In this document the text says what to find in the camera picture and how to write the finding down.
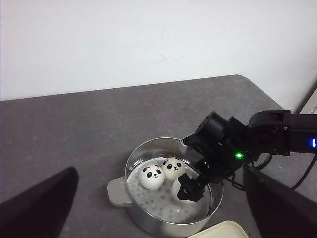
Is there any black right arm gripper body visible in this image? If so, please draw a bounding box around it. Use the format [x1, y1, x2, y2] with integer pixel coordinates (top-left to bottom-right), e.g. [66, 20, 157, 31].
[181, 112, 248, 183]

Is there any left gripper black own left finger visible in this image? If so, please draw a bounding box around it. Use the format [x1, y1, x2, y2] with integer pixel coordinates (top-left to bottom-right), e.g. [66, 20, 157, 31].
[0, 167, 79, 238]

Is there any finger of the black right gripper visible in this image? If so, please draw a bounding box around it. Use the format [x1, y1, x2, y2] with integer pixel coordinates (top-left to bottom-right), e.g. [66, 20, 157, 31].
[177, 186, 205, 202]
[177, 173, 198, 192]

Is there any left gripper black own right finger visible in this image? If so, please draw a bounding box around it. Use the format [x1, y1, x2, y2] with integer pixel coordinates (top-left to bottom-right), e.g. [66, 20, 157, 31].
[243, 166, 317, 238]

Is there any panda bun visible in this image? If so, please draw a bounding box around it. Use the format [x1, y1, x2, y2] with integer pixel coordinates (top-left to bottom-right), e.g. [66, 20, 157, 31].
[162, 157, 186, 181]
[138, 164, 165, 190]
[171, 178, 194, 204]

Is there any stainless steel steamer pot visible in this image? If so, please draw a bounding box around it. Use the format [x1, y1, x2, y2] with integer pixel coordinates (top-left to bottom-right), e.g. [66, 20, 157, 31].
[107, 137, 223, 238]

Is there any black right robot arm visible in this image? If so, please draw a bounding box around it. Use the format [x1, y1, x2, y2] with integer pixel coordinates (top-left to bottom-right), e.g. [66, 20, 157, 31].
[176, 110, 317, 238]

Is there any cream plastic tray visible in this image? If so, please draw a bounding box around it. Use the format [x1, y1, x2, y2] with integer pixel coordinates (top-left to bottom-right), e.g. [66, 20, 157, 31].
[190, 220, 248, 238]

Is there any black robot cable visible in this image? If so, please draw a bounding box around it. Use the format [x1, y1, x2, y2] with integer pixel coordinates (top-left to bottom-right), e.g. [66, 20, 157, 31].
[229, 152, 317, 191]

